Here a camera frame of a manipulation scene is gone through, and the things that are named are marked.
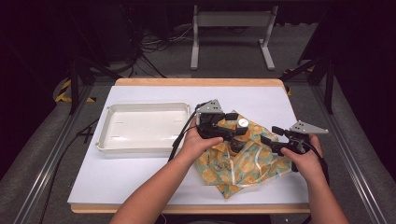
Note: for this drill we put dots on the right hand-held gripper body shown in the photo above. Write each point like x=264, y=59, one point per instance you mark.
x=306, y=128

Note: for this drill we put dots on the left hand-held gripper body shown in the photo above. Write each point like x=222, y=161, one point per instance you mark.
x=211, y=107

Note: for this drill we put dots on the brown bottle with white cap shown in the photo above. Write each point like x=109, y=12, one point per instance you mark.
x=243, y=122

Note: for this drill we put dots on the green orange-print shopping bag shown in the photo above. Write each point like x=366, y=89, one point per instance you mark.
x=246, y=168

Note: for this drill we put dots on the white plastic tray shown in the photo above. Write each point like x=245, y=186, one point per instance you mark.
x=146, y=127

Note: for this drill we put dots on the person's right hand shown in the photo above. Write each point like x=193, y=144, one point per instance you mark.
x=306, y=165

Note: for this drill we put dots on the person's left hand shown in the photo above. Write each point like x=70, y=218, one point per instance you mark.
x=196, y=147

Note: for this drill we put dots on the black metal stand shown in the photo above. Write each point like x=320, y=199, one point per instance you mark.
x=328, y=84
x=74, y=81

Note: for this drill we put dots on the white table mat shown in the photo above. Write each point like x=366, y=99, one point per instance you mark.
x=124, y=180

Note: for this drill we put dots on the yellow black striped tape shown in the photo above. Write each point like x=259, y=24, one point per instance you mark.
x=63, y=91

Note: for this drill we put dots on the aluminium rail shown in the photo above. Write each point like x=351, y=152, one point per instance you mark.
x=351, y=161
x=49, y=161

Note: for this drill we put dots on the white metal stand frame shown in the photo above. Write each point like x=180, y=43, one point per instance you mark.
x=233, y=19

